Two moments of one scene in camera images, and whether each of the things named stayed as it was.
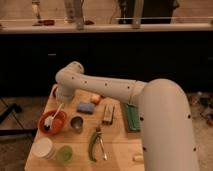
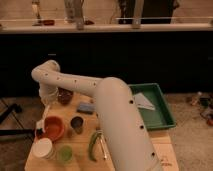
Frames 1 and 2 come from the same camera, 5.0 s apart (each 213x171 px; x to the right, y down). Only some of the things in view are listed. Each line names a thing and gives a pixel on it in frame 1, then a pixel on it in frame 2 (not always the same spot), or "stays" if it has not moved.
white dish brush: (48, 121) to (40, 129)
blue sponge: (86, 107) stays
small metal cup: (77, 124) stays
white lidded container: (43, 148) stays
